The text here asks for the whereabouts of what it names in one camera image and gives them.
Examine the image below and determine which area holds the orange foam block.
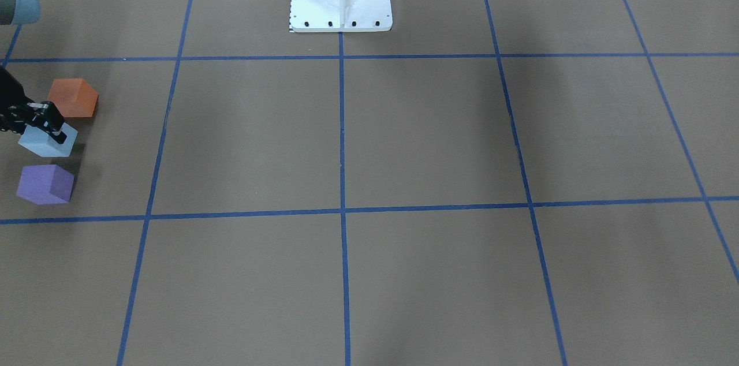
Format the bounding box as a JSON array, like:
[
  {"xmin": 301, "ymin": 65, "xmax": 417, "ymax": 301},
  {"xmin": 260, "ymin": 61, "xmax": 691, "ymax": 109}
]
[{"xmin": 48, "ymin": 79, "xmax": 99, "ymax": 118}]

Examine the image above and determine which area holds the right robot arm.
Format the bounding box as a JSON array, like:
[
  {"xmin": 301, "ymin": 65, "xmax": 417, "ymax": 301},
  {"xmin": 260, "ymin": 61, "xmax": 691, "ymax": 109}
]
[{"xmin": 1, "ymin": 0, "xmax": 67, "ymax": 144}]

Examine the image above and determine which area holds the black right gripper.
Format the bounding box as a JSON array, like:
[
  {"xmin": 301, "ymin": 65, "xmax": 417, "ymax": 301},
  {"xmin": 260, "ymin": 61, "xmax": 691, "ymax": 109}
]
[{"xmin": 1, "ymin": 67, "xmax": 67, "ymax": 145}]

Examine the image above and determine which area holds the light blue foam block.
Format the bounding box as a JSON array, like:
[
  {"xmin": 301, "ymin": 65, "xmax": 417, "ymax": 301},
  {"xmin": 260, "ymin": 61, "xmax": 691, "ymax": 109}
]
[{"xmin": 18, "ymin": 124, "xmax": 77, "ymax": 158}]

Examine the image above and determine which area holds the purple foam block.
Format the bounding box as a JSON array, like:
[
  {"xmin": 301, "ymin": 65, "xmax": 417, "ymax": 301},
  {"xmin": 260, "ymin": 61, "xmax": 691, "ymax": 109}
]
[{"xmin": 16, "ymin": 165, "xmax": 76, "ymax": 205}]

